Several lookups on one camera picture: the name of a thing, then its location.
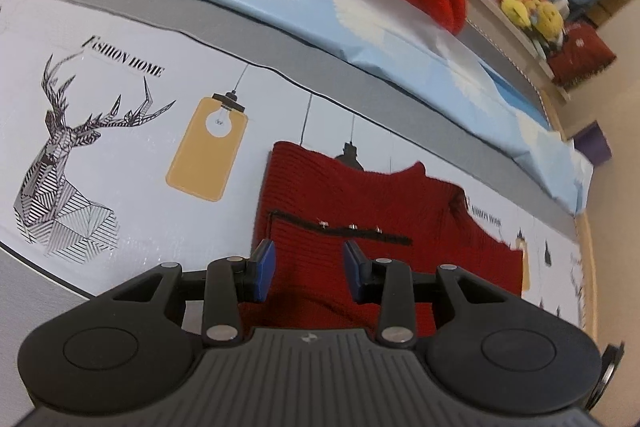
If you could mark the dark red knit sweater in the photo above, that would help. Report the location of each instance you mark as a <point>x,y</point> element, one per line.
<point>400,207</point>

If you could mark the grey printed bed sheet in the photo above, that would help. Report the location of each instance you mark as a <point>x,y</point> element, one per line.
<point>150,57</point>

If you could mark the dark red bag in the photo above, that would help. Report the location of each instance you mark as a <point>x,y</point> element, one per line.
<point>582,52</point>

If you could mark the yellow duck plush toy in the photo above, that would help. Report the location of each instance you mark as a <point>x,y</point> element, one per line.
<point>520,2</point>

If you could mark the light blue sheet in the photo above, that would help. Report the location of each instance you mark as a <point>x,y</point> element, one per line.
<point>300,2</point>

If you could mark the yellow bear plush toy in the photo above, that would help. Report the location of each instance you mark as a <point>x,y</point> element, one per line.
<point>547,19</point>

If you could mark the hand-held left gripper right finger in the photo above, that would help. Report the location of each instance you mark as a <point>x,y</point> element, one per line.
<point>352,269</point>

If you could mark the purple box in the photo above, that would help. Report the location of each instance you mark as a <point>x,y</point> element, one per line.
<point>594,142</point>

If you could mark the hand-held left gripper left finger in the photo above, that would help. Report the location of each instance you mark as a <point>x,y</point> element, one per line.
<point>264,269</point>

